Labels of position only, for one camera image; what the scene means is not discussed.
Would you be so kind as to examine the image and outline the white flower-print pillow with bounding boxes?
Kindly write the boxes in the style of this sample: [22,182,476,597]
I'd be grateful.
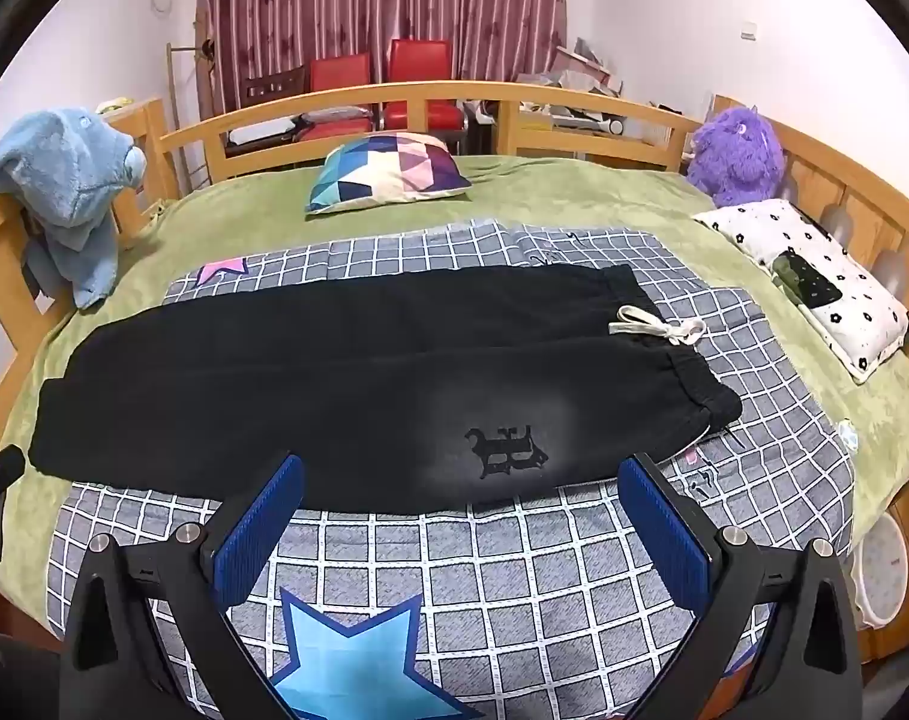
[690,199,909,383]

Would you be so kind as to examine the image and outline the purple plush toy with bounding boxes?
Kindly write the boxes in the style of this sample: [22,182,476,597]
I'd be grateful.
[685,105,787,209]

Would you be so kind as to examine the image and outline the pile of papers and boxes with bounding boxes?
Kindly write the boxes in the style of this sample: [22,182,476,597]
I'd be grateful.
[514,37,695,145]

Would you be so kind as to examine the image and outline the dark wooden chair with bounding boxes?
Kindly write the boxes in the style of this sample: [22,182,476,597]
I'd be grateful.
[242,66,309,110]

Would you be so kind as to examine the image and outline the dark green cloth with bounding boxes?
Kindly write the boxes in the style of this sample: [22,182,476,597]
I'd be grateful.
[770,251,845,308]

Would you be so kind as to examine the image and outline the grey checked blanket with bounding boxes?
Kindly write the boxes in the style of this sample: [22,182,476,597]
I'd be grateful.
[45,219,856,720]

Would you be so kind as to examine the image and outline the black pants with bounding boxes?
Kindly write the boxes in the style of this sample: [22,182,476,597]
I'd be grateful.
[28,262,742,515]

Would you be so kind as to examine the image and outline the blue plush toy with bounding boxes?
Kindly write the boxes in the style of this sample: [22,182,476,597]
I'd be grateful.
[0,109,149,310]

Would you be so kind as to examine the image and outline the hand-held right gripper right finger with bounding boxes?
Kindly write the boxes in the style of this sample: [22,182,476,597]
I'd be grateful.
[615,454,862,720]

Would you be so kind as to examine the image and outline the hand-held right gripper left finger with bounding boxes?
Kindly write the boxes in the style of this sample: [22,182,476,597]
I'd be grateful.
[58,451,305,720]

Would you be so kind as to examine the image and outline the red patterned curtain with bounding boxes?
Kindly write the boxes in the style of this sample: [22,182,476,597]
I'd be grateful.
[199,0,568,110]

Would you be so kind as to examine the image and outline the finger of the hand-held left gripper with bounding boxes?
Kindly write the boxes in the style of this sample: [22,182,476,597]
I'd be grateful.
[0,444,26,497]

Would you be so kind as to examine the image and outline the colourful geometric pillow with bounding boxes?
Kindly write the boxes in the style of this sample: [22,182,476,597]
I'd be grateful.
[305,131,474,216]

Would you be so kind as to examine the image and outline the wooden bed frame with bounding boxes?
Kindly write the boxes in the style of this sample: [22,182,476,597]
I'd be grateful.
[0,81,909,665]

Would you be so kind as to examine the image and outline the green bed sheet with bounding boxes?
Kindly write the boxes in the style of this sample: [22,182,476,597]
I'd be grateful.
[0,154,909,608]

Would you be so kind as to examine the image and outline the white round container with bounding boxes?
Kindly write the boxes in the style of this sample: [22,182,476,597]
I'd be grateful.
[851,517,909,631]

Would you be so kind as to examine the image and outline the wooden coat rack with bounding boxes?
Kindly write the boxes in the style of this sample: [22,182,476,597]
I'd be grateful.
[165,41,223,188]

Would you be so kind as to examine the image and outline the red chair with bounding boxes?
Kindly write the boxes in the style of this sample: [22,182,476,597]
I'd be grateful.
[309,54,374,122]
[386,37,468,134]

